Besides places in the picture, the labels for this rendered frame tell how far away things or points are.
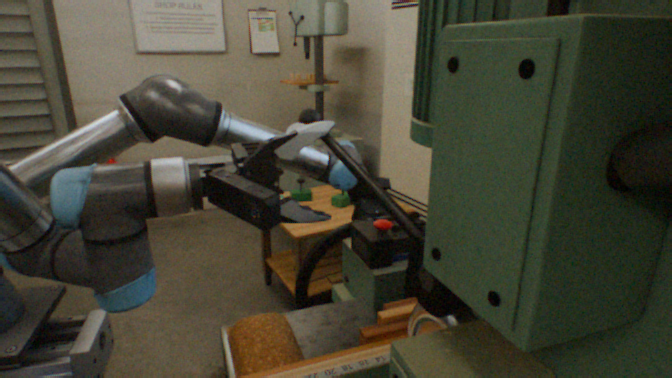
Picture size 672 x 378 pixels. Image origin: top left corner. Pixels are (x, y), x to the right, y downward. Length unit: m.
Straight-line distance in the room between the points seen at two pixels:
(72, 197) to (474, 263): 0.46
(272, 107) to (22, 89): 1.68
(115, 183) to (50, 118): 2.82
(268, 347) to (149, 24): 2.97
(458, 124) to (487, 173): 0.03
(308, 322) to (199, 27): 2.95
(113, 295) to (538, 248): 0.52
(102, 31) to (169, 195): 2.84
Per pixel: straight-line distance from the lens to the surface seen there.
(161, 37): 3.37
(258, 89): 3.56
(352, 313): 0.68
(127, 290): 0.61
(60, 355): 0.95
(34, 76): 3.34
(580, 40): 0.19
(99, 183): 0.57
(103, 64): 3.36
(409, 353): 0.33
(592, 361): 0.32
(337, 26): 2.60
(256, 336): 0.58
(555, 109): 0.19
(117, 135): 0.97
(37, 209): 0.66
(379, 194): 0.43
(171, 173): 0.56
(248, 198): 0.51
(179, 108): 0.85
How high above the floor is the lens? 1.29
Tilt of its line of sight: 18 degrees down
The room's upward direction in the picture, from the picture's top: straight up
